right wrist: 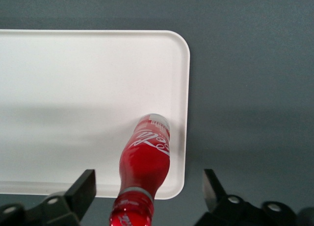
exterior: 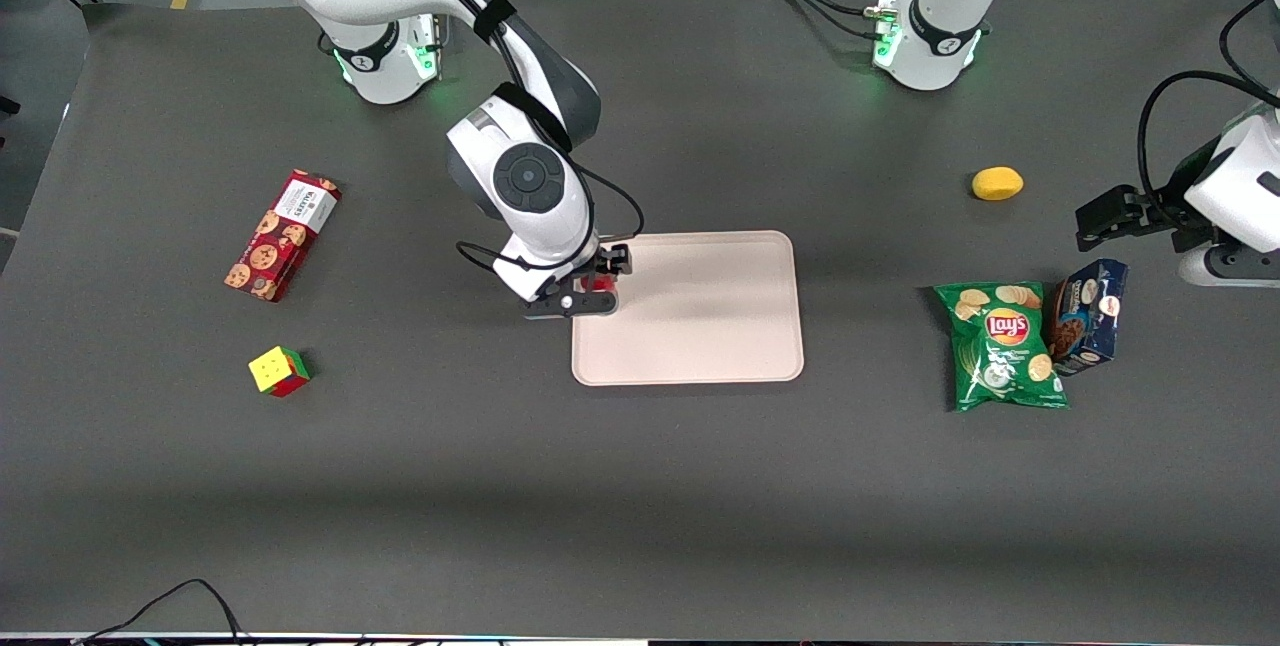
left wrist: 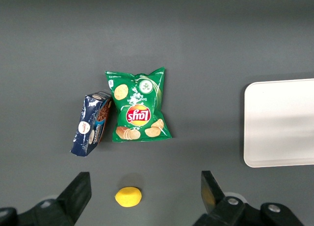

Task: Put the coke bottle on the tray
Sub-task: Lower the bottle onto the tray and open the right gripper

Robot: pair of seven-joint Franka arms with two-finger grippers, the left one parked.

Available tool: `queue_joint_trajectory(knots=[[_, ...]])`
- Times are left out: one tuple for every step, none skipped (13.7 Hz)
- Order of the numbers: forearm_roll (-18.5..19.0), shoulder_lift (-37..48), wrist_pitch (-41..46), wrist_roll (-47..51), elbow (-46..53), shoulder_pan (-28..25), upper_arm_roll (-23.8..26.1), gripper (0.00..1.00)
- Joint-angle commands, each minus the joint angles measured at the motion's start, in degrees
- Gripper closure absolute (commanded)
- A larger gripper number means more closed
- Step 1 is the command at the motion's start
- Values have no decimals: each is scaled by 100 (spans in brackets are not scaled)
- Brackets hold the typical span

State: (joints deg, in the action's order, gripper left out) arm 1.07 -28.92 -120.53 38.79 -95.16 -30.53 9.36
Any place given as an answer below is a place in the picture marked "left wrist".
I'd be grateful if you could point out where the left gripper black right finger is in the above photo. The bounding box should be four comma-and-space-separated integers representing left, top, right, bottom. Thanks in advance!
193, 170, 305, 226

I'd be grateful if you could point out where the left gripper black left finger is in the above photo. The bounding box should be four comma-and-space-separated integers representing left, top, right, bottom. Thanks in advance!
0, 172, 92, 226

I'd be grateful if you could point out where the white rectangular plastic tray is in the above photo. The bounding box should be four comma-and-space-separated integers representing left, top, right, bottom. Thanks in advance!
243, 78, 314, 169

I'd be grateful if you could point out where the yellow lemon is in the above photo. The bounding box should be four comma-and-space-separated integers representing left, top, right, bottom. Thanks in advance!
114, 186, 143, 208

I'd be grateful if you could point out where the dark blue cookie box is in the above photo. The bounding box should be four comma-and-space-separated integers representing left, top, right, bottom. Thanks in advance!
70, 90, 113, 158

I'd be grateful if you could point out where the green Lays chips bag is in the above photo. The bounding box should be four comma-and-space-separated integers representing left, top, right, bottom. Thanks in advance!
105, 67, 173, 143

